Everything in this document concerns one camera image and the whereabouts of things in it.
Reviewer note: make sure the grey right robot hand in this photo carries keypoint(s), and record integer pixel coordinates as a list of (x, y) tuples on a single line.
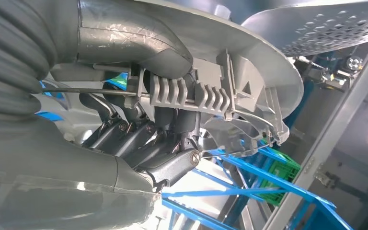
[(60, 177)]

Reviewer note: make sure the blue steel shelf rack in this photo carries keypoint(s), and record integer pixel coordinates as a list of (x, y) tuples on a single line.
[(282, 184)]

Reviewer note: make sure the white table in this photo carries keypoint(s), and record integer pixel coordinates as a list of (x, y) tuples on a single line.
[(196, 177)]

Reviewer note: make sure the green plastic crate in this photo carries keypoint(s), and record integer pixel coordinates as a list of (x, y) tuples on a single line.
[(285, 168)]

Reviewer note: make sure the grey metal beam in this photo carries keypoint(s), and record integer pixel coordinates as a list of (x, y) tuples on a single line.
[(330, 133)]

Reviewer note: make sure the silver perforated shell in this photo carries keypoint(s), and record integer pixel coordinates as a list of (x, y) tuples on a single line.
[(314, 25)]

